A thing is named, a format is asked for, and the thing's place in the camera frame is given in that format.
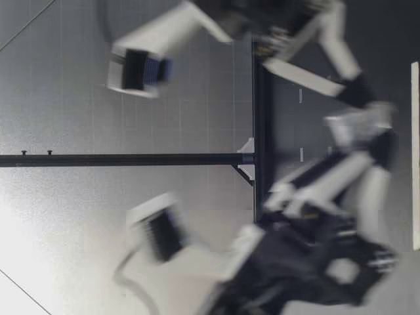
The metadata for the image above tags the grey camera cable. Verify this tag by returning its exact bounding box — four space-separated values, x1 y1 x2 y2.
114 259 158 311

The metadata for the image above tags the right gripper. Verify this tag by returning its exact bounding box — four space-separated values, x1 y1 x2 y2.
193 0 378 109

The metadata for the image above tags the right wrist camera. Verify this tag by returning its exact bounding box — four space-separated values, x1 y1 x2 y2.
105 0 236 99

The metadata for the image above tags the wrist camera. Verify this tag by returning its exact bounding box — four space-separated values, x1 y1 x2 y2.
114 192 265 283
105 0 236 99

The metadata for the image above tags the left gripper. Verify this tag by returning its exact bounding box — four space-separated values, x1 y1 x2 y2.
242 129 400 308

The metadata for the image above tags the clear plastic cup with lid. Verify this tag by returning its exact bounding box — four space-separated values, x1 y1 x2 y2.
324 102 396 148

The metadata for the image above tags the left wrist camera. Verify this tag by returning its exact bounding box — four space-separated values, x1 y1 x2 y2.
114 192 265 283

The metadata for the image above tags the black frame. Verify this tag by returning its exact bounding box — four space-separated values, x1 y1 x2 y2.
0 32 267 227

